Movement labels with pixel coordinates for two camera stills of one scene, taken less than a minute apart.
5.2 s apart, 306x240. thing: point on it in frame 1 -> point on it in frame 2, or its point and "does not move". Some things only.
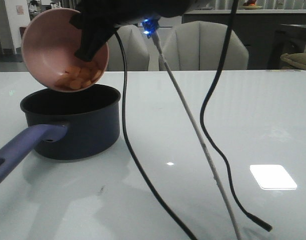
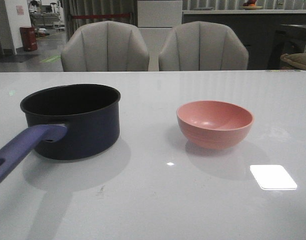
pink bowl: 49,44 -> 214,125
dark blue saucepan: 62,125 does not move
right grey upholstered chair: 198,46 does not move
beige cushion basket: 297,61 does not move
